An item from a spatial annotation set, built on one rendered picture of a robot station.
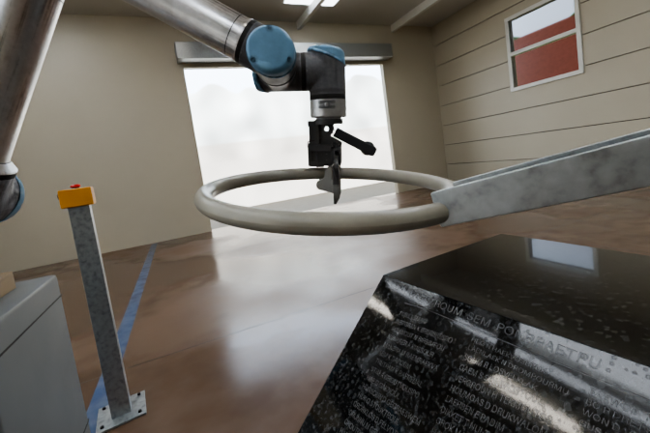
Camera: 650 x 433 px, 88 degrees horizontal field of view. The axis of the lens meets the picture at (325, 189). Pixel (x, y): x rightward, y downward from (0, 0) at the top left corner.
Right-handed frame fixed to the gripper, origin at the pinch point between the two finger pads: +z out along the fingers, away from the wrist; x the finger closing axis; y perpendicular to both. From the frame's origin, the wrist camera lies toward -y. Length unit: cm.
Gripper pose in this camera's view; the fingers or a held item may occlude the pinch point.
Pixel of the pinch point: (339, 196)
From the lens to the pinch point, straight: 88.2
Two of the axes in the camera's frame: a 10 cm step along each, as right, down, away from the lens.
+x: -0.9, 1.8, -9.8
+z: 0.3, 9.8, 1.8
